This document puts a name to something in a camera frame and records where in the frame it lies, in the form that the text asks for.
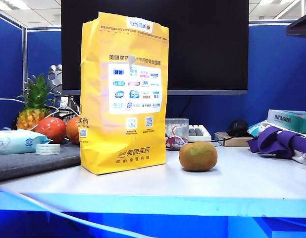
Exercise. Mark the brown green kiwifruit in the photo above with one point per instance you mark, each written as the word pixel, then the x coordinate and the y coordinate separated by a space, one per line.
pixel 198 156

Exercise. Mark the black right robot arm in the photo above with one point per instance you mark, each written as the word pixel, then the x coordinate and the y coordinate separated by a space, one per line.
pixel 301 26

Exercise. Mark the yellow printed paper bag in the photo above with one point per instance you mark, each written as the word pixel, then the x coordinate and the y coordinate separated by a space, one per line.
pixel 123 153

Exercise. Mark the white grey keyboard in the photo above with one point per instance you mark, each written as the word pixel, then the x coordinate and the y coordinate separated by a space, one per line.
pixel 198 134

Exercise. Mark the orange round fruit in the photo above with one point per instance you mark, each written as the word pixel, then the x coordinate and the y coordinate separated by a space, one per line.
pixel 73 130

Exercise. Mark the brown cardboard box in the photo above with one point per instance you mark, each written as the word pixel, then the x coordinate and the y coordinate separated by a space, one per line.
pixel 232 141

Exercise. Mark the black computer mouse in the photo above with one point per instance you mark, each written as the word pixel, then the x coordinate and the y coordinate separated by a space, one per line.
pixel 237 127

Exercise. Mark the black computer monitor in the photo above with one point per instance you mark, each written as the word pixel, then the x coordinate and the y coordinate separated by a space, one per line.
pixel 207 49

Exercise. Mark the red round fruit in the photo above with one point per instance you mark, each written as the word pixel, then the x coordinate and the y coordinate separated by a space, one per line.
pixel 51 129

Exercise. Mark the blue white small packet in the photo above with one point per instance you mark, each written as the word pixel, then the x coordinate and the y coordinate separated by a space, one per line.
pixel 257 127

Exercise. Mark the clear adhesive tape roll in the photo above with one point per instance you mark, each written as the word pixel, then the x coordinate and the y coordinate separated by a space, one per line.
pixel 47 149

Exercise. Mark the pineapple with green crown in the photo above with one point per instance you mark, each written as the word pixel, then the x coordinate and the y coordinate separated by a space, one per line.
pixel 34 115

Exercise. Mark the purple cloth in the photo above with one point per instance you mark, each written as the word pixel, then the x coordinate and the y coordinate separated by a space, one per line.
pixel 274 142

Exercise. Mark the grey felt desk mat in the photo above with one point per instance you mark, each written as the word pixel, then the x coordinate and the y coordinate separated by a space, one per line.
pixel 31 163

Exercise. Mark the green white medicine box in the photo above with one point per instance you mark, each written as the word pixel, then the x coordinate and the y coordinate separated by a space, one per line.
pixel 289 120

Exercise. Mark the blue white wet wipes pack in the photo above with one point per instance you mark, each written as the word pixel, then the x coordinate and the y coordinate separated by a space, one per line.
pixel 14 142

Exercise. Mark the white printed soft item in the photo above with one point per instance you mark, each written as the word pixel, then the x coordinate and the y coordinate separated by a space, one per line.
pixel 302 156

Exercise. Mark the blue box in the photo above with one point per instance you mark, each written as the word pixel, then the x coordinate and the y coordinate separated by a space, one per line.
pixel 286 228

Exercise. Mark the grey partition frame post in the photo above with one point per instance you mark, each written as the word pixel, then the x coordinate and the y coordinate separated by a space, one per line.
pixel 24 62

